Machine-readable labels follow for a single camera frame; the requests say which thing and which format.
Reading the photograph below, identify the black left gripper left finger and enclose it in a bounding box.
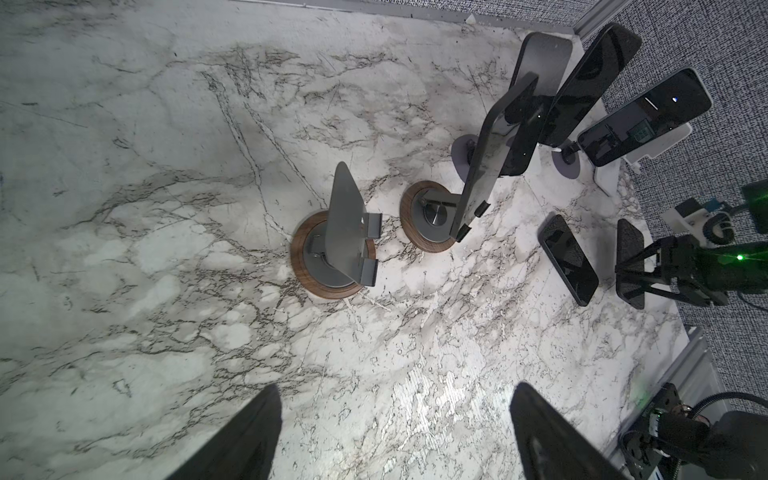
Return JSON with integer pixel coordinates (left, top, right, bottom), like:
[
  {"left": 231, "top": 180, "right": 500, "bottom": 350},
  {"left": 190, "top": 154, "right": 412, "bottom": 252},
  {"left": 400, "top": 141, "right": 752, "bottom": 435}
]
[{"left": 169, "top": 384, "right": 282, "bottom": 479}]

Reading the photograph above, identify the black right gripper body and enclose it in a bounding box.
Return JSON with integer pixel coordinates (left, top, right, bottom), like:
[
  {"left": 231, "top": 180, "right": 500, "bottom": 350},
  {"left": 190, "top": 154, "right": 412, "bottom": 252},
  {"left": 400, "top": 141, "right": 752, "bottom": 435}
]
[{"left": 656, "top": 235, "right": 728, "bottom": 307}]

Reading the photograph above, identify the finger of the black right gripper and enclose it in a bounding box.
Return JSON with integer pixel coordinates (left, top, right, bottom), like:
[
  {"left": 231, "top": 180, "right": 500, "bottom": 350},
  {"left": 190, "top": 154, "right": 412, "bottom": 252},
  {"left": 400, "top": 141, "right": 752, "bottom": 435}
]
[
  {"left": 617, "top": 237, "right": 661, "bottom": 270},
  {"left": 617, "top": 278, "right": 666, "bottom": 300}
]

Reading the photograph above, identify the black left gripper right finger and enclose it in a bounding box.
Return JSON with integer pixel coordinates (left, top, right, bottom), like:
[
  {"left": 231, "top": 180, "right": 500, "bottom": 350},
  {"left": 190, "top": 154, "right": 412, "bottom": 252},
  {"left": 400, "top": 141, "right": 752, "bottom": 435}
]
[{"left": 509, "top": 382, "right": 625, "bottom": 480}]

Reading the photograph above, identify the black phone white stripe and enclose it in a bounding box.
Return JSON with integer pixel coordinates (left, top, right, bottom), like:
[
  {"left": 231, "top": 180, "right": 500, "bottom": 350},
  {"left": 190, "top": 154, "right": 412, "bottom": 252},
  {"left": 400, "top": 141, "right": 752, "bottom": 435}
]
[{"left": 500, "top": 32, "right": 572, "bottom": 177}]

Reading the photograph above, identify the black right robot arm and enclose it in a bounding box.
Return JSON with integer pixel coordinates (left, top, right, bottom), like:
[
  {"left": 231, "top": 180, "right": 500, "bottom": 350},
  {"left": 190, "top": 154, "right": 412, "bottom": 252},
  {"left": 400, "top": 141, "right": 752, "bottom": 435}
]
[{"left": 615, "top": 222, "right": 767, "bottom": 479}]

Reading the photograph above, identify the purple base phone stand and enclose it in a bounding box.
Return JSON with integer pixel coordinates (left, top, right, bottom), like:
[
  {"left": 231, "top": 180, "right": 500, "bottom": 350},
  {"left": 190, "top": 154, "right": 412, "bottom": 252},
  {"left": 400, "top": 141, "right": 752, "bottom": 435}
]
[
  {"left": 451, "top": 134, "right": 479, "bottom": 182},
  {"left": 551, "top": 141, "right": 581, "bottom": 179}
]

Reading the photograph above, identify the wood base phone stand left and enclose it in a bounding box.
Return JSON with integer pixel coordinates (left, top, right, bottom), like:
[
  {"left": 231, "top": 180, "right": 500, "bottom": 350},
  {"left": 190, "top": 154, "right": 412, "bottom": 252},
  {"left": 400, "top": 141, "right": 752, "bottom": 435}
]
[{"left": 290, "top": 162, "right": 382, "bottom": 300}]

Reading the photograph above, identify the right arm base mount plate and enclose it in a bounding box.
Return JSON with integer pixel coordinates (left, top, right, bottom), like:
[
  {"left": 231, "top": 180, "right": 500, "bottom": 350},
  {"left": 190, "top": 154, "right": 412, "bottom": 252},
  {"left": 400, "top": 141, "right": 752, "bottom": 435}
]
[{"left": 617, "top": 383, "right": 682, "bottom": 479}]

